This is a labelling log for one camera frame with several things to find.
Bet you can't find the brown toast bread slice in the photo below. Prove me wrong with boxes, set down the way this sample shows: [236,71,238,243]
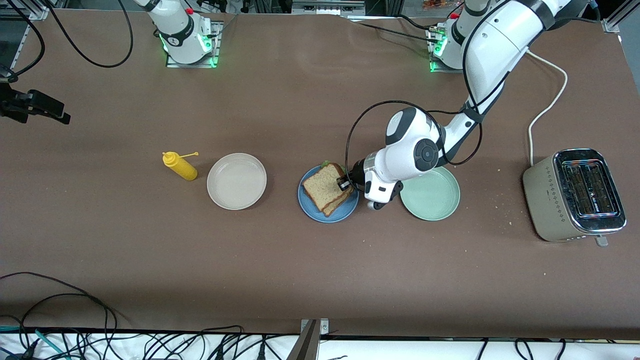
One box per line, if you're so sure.
[321,184,355,217]
[301,163,352,213]

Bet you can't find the yellow mustard squeeze bottle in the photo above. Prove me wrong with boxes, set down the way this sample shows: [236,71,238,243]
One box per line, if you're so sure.
[162,151,200,182]

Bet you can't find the blue round plate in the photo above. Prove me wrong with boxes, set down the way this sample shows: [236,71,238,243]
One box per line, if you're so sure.
[297,164,360,223]

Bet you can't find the mint green round plate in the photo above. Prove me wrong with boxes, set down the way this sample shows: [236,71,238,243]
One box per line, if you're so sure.
[399,166,461,221]

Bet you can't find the beige round plate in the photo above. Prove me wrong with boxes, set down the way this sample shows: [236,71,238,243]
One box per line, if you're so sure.
[206,153,268,211]

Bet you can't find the beige chrome toaster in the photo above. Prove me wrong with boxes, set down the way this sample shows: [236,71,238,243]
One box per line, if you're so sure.
[522,148,627,248]

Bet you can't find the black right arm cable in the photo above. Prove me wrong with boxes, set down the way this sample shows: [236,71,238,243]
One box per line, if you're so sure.
[0,0,46,84]
[44,0,135,69]

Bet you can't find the black base supply cable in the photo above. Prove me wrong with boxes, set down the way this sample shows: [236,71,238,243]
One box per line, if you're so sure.
[356,22,441,46]

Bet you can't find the metal table edge bracket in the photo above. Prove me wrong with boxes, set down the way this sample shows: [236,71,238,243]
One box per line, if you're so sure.
[286,318,330,360]

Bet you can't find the silver metal rail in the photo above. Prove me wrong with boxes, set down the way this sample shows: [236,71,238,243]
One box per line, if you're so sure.
[291,0,366,15]

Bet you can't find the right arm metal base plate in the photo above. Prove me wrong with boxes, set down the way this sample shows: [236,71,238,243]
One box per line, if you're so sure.
[165,20,223,69]

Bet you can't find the long black looped cable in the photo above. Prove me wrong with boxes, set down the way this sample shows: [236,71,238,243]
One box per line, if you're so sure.
[0,272,119,360]

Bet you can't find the teal cable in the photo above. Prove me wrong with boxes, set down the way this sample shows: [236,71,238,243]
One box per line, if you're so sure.
[0,325,72,360]

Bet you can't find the white toaster power cable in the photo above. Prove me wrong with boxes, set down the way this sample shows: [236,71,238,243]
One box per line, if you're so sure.
[520,50,569,167]

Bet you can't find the silver aluminium frame post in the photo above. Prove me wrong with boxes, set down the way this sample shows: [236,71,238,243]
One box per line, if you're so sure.
[602,0,636,34]

